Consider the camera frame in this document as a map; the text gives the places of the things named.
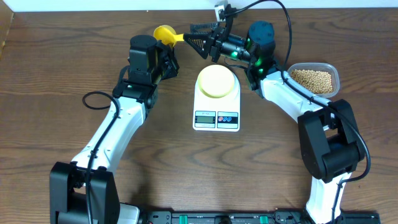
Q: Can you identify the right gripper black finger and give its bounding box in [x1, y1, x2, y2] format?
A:
[183, 32, 214, 59]
[190, 22, 220, 34]

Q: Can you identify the yellow plastic scoop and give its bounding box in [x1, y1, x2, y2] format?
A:
[154, 25, 184, 47]

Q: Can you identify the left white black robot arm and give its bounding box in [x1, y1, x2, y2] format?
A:
[49, 35, 179, 223]

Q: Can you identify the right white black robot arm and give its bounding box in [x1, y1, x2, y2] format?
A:
[183, 21, 371, 223]

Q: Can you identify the yellow plastic bowl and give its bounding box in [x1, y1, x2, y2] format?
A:
[197, 65, 235, 98]

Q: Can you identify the white digital kitchen scale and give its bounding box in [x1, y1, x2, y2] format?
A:
[192, 73, 241, 132]

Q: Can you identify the clear container of soybeans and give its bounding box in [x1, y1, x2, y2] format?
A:
[288, 62, 340, 98]

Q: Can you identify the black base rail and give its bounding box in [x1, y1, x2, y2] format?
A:
[138, 208, 382, 224]

